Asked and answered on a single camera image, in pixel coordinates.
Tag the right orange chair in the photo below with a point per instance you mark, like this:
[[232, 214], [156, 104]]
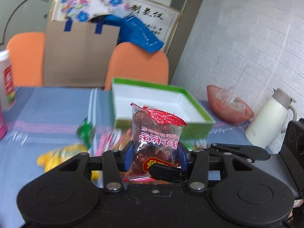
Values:
[[132, 62]]

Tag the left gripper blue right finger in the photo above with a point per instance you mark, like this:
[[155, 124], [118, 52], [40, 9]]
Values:
[[183, 156]]

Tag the floral cloth bundle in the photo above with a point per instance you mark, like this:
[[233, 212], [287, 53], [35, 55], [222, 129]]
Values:
[[86, 10]]

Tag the pink thermos bottle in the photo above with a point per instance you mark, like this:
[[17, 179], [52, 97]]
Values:
[[3, 126]]

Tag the left orange chair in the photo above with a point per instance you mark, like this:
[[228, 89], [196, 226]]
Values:
[[27, 57]]

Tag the orange chair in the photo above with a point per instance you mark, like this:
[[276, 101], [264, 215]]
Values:
[[132, 62], [27, 57]]

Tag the red dates clear packet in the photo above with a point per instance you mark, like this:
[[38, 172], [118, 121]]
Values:
[[156, 136]]

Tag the clear plastic wrap in bowl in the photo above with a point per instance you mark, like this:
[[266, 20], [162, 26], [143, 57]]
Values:
[[230, 98]]

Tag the blue fabric bag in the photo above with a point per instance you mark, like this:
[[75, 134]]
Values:
[[132, 30]]

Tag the brown paper bag blue handles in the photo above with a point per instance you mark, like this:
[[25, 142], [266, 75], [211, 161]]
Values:
[[77, 54]]

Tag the white thermos jug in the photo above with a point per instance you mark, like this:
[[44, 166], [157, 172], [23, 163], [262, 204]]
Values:
[[268, 123]]

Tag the pink peanut snack packet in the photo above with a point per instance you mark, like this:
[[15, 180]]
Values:
[[115, 140]]

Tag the small green candy packet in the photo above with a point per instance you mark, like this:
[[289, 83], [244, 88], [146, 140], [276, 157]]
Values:
[[86, 132]]

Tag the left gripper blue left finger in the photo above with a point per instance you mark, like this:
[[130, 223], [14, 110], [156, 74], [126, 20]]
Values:
[[128, 155]]

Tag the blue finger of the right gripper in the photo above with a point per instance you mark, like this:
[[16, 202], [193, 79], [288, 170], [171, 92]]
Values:
[[168, 173]]

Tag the green white cardboard box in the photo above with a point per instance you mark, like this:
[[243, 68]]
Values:
[[172, 99]]

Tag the red plastic bowl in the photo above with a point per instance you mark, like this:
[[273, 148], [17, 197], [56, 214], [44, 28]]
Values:
[[231, 112]]

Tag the yellow chips bag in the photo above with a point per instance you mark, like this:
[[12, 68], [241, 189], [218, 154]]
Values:
[[55, 157]]

